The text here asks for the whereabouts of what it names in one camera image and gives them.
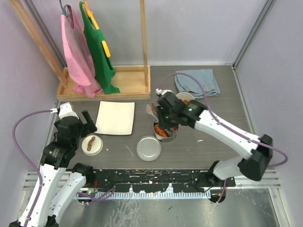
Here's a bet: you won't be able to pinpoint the orange fried chicken piece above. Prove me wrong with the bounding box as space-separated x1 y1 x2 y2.
154 125 169 138

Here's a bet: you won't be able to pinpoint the round metal tin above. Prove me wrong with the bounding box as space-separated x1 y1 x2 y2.
153 121 179 141

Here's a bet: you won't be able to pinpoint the white cylindrical container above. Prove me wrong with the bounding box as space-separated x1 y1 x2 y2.
176 92 195 102

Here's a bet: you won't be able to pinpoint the round metal tin lid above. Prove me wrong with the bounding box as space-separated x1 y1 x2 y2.
135 136 162 162

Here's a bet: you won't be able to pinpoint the blue cloth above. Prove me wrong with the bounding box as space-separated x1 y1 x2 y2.
174 69 221 99

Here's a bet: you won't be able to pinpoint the metal tongs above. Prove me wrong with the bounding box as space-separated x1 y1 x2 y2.
146 104 160 122

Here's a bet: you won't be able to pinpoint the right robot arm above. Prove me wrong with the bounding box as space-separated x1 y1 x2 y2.
156 88 273 186

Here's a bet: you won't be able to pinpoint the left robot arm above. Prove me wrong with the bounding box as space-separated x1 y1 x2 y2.
10 102 97 227

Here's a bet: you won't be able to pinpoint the white square plate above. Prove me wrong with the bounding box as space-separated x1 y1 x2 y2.
95 101 135 136

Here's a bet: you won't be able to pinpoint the green apron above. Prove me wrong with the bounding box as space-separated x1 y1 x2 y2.
79 1 120 94

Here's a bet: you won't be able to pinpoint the wooden clothes rack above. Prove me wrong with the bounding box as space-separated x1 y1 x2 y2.
9 0 151 101

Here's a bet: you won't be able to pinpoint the pink apron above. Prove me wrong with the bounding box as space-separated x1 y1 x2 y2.
61 8 103 98

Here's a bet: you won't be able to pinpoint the yellow hanger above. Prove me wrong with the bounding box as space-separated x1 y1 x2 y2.
84 0 111 58

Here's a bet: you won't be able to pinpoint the grey hanger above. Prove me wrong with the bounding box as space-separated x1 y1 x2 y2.
59 0 74 29

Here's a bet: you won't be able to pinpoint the white lid brown handle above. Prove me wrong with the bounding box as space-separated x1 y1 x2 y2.
81 135 104 156

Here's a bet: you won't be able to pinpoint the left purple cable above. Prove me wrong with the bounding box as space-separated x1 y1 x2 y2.
11 109 59 227

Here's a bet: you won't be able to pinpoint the purple cable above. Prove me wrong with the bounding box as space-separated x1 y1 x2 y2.
11 109 59 227
158 72 289 167

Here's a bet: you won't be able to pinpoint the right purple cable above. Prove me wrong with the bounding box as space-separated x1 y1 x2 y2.
158 72 289 167

